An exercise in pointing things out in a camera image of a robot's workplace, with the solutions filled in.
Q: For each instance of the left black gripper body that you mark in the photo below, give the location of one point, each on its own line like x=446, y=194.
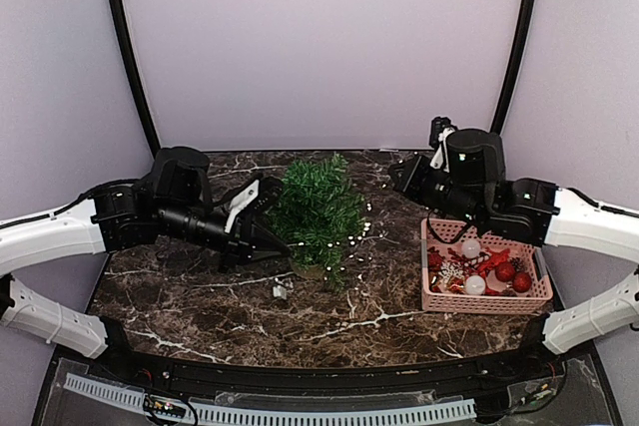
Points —
x=239, y=240

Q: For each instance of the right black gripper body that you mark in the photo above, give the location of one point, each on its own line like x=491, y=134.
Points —
x=420, y=190

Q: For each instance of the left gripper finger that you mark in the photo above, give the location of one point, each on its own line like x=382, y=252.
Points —
x=256, y=255
x=265, y=240

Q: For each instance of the white light battery box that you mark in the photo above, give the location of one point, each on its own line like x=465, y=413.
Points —
x=280, y=291

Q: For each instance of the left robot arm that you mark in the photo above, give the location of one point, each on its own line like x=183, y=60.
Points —
x=174, y=199

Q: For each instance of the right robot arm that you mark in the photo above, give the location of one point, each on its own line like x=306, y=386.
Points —
x=465, y=179

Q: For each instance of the small green christmas tree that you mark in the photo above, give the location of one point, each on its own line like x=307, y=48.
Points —
x=318, y=212

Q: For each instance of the pink plastic basket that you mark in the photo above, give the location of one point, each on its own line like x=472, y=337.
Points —
x=441, y=241

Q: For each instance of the white ball ornament upper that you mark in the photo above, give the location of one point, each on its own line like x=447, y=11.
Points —
x=471, y=248

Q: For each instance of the white ball ornament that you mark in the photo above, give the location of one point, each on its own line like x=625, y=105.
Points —
x=471, y=248
x=475, y=285

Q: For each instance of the white snowflake ornament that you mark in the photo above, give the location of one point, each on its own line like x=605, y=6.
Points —
x=451, y=270

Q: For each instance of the red bow ornament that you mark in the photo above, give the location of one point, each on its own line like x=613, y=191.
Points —
x=495, y=259

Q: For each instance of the white ball ornament lower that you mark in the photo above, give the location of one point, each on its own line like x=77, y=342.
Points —
x=475, y=285

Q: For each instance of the red glitter ball left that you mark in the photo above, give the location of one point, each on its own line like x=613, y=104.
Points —
x=505, y=271

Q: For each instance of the red glitter ball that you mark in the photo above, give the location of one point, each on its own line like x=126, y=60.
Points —
x=521, y=282
x=505, y=271

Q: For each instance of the red glitter ball right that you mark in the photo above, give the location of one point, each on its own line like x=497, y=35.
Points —
x=521, y=282

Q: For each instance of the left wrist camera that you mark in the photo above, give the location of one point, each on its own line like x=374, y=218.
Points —
x=257, y=195

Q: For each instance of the white slotted cable duct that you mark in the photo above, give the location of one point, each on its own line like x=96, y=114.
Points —
x=244, y=409

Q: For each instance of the black front table rail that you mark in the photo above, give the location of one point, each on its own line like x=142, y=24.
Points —
x=481, y=375

